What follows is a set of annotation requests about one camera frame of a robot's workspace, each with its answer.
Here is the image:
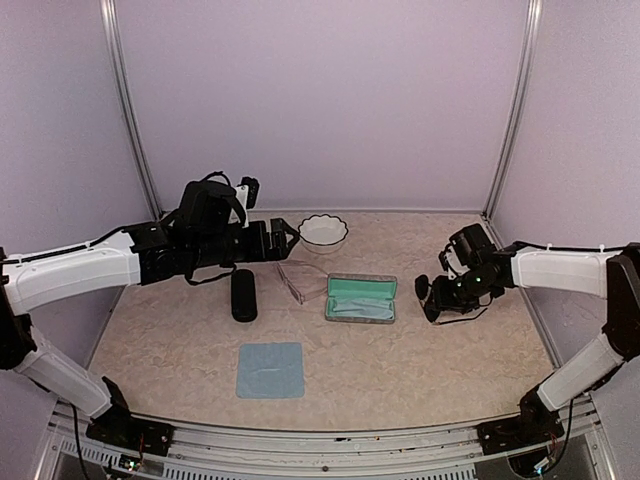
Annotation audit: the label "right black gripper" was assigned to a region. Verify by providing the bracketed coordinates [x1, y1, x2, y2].
[427, 267, 497, 312]

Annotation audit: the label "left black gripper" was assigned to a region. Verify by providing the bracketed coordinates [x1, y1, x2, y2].
[191, 217, 300, 269]

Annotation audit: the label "grey glasses case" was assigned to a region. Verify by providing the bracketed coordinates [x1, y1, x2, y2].
[324, 273, 398, 325]

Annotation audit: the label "blue cleaning cloth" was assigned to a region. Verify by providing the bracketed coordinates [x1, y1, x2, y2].
[236, 342, 305, 400]
[331, 299, 394, 320]

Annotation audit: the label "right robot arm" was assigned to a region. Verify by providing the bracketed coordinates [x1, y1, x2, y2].
[415, 223, 639, 444]

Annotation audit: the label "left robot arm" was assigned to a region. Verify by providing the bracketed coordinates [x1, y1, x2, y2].
[1, 171, 300, 445]

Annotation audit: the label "black aviator sunglasses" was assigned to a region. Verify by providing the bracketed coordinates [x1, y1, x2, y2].
[414, 275, 490, 326]

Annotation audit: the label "white scalloped bowl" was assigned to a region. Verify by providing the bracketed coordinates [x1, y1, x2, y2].
[298, 214, 349, 255]

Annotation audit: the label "black glasses case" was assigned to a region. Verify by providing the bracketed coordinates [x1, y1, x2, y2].
[231, 269, 258, 323]

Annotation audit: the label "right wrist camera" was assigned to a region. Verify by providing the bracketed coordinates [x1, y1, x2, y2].
[438, 245, 467, 276]

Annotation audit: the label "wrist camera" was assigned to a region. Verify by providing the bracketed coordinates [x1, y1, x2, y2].
[235, 176, 260, 210]
[438, 245, 467, 276]

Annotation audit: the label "clear frame glasses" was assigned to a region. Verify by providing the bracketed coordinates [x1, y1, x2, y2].
[275, 259, 328, 305]

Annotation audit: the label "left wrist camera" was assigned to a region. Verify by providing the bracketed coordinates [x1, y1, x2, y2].
[235, 176, 260, 210]

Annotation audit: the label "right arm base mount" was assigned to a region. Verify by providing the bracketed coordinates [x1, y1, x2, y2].
[476, 389, 565, 455]

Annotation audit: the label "front aluminium rail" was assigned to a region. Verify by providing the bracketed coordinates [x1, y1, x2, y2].
[34, 398, 620, 479]

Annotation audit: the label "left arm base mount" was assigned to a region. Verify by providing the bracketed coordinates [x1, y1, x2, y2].
[86, 376, 175, 457]

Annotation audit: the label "right aluminium frame post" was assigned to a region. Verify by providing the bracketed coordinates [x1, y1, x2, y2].
[483, 0, 544, 222]

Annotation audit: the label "aluminium frame post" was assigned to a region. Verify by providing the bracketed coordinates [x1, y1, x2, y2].
[483, 0, 544, 222]
[99, 0, 163, 220]

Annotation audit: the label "left aluminium frame post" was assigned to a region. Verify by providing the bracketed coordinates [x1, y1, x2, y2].
[99, 0, 163, 220]

